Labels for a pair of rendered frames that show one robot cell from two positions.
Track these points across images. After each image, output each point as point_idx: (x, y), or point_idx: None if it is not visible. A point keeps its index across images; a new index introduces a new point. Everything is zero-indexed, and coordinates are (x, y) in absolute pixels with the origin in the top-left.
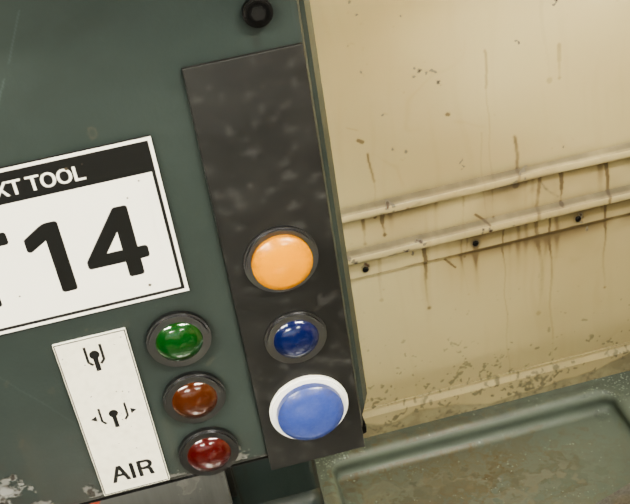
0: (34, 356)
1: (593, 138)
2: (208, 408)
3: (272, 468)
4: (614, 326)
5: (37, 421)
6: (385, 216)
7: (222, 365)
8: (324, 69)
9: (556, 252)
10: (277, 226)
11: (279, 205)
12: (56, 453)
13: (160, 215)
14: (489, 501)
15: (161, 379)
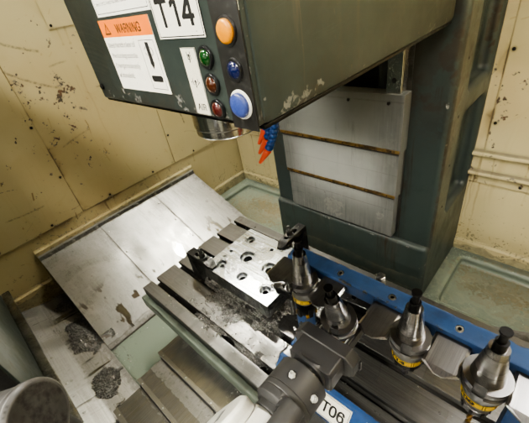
0: (177, 50)
1: None
2: (212, 89)
3: (234, 126)
4: None
5: (181, 76)
6: None
7: (218, 75)
8: None
9: None
10: (223, 14)
11: (223, 4)
12: (186, 91)
13: (195, 0)
14: (517, 310)
15: (205, 73)
